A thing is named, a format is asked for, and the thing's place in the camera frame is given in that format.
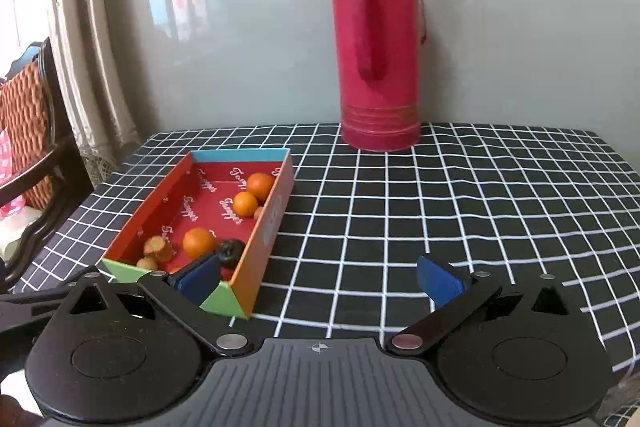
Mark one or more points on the dark purple mangosteen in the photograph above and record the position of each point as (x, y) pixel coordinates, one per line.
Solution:
(230, 251)

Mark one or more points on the small brown longan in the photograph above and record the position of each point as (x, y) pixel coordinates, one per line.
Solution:
(258, 213)

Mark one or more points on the wooden sofa with orange cushions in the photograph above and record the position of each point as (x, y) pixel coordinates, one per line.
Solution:
(30, 122)

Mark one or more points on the medium orange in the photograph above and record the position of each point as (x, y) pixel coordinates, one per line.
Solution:
(198, 242)

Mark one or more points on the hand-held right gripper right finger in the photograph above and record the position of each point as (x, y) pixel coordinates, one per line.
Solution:
(440, 283)

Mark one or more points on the red cardboard box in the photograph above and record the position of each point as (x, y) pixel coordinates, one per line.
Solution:
(210, 207)

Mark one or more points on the brown ribbed fruit piece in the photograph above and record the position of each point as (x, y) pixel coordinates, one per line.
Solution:
(159, 247)

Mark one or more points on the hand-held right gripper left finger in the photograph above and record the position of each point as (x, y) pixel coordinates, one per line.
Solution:
(200, 279)

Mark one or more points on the small orange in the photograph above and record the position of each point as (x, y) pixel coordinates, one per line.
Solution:
(245, 204)

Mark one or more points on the black white checkered tablecloth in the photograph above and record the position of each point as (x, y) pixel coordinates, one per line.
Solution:
(425, 217)

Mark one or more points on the large orange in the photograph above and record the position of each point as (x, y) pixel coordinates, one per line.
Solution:
(261, 186)

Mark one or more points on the small tan fruit piece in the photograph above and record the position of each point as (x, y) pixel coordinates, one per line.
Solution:
(147, 264)

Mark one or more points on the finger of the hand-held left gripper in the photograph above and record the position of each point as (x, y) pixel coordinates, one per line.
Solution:
(30, 307)

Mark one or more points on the pink checkered cloth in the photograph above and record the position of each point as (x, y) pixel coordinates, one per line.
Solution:
(6, 167)

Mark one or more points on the beige satin curtain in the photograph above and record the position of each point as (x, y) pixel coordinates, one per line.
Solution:
(85, 57)

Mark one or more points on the red thermos flask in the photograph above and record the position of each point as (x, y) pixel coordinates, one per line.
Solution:
(380, 57)

